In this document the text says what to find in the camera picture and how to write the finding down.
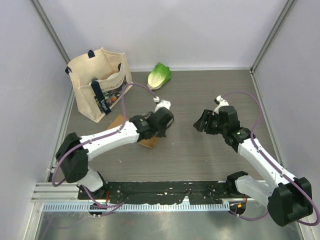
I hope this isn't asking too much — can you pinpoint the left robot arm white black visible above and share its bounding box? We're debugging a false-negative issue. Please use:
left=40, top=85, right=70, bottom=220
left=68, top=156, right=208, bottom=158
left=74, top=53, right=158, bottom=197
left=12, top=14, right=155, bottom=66
left=55, top=102, right=174, bottom=200

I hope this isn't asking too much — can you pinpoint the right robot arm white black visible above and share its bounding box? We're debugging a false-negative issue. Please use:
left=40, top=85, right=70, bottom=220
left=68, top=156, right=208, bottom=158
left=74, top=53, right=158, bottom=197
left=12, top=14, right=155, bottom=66
left=193, top=105, right=313, bottom=227

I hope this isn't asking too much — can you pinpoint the beige canvas tote bag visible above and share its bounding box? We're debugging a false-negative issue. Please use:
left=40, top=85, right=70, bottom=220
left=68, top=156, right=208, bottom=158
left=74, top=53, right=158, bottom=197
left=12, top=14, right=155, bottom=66
left=65, top=48, right=133, bottom=123

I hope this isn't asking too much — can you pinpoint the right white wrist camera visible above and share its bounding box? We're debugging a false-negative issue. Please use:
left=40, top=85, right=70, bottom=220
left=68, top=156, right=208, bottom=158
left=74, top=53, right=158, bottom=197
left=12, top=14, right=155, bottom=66
left=212, top=95, right=229, bottom=115

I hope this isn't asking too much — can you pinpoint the white slotted cable duct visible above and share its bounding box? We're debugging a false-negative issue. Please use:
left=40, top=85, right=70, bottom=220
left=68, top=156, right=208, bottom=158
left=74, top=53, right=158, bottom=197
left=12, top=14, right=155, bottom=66
left=42, top=201, right=230, bottom=213

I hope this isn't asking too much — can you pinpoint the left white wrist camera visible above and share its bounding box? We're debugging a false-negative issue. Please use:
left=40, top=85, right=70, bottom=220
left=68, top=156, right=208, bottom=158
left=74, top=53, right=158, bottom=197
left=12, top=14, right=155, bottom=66
left=153, top=96, right=172, bottom=112

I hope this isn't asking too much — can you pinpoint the green lettuce head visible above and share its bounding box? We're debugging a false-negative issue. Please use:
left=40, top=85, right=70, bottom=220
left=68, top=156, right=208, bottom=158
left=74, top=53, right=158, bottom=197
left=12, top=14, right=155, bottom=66
left=147, top=62, right=172, bottom=90

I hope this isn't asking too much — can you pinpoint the white item inside bag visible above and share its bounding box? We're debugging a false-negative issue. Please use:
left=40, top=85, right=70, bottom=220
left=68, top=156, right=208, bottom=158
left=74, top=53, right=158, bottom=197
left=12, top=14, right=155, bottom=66
left=107, top=72, right=119, bottom=80

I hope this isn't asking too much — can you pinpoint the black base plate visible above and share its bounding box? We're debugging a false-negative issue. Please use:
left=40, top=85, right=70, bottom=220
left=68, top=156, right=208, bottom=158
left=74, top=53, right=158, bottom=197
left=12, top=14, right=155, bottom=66
left=91, top=180, right=245, bottom=205

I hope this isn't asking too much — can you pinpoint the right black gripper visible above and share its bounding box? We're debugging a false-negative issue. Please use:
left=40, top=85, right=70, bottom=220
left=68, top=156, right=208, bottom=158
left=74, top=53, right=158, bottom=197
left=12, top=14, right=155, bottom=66
left=193, top=109, right=227, bottom=136

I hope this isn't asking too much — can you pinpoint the brown cardboard box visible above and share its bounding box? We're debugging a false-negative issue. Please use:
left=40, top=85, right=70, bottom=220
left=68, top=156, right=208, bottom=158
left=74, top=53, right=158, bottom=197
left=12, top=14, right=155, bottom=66
left=107, top=114, right=124, bottom=130

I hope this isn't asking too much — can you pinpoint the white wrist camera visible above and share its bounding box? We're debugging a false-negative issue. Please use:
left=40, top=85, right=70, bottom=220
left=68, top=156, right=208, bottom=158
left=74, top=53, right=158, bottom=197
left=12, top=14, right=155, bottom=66
left=153, top=96, right=172, bottom=112
left=212, top=95, right=229, bottom=115

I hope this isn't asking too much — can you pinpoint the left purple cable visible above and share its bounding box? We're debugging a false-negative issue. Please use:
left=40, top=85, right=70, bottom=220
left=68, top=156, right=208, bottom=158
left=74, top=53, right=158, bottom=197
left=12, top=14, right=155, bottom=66
left=51, top=83, right=160, bottom=217

